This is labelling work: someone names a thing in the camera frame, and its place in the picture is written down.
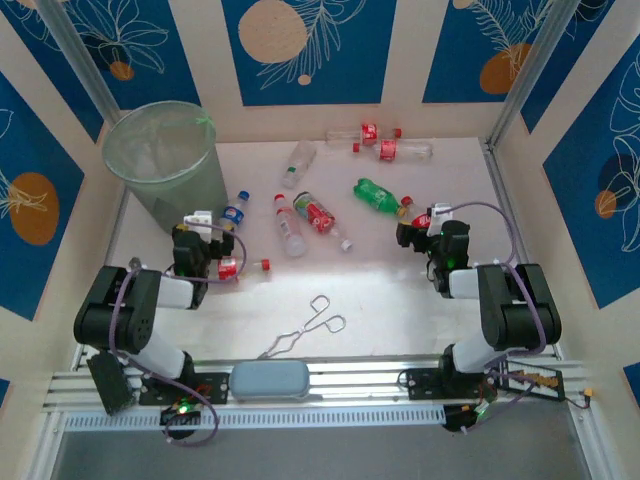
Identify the clear cola bottle red label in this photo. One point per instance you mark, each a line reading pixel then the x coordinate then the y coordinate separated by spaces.
pixel 229 267
pixel 387 150
pixel 422 220
pixel 370 134

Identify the blue cap clear bottle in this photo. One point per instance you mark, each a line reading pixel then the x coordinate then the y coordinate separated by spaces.
pixel 233 214

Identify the green plastic soda bottle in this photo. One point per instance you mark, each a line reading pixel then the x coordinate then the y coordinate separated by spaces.
pixel 375 195

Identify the red cap white label bottle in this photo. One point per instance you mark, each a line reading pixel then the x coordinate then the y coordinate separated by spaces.
pixel 286 225

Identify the crushed red green label bottle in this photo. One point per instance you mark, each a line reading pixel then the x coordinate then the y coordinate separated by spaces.
pixel 317 215

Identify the clear bottle green white label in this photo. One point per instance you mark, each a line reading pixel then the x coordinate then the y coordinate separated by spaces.
pixel 300 160

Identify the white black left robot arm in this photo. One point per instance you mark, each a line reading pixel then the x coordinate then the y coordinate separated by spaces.
pixel 125 320

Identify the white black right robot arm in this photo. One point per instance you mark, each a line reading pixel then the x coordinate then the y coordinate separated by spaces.
pixel 525 310

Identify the translucent grey waste bin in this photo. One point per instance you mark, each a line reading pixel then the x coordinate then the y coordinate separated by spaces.
pixel 165 190

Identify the metal scissor tongs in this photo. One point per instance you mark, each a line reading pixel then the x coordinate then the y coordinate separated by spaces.
pixel 316 322

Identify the grey-blue oblong case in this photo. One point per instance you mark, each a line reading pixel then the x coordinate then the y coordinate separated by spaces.
pixel 269 381

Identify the black rectangular block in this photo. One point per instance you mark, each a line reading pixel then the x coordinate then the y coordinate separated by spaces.
pixel 110 385

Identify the black controller board green LED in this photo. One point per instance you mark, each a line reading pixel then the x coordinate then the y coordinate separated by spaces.
pixel 470 415
pixel 180 412

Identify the black board yellow print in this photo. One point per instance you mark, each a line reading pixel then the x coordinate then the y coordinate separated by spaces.
pixel 537 382

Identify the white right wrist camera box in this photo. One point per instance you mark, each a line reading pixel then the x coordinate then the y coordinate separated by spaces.
pixel 441 210

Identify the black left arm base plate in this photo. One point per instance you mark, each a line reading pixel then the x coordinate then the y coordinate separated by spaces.
pixel 215 387

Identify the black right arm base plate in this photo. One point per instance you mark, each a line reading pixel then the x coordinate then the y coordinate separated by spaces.
pixel 425 385

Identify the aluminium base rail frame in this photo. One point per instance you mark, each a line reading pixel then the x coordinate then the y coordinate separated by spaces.
pixel 360 380

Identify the aluminium corner post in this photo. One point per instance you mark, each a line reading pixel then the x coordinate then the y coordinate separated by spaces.
pixel 545 55
pixel 73 50

